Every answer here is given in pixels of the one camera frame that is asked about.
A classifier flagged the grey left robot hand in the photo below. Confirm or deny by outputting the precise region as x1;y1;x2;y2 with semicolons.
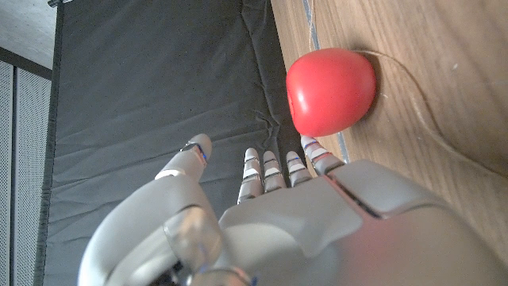
77;133;508;286

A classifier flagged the jute twine spool with strand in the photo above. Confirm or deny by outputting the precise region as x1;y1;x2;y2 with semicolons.
309;0;508;178

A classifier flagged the red ball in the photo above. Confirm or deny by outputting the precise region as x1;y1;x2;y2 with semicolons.
285;47;377;138

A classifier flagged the black backdrop curtain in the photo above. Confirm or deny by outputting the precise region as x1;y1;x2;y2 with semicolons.
33;0;318;286

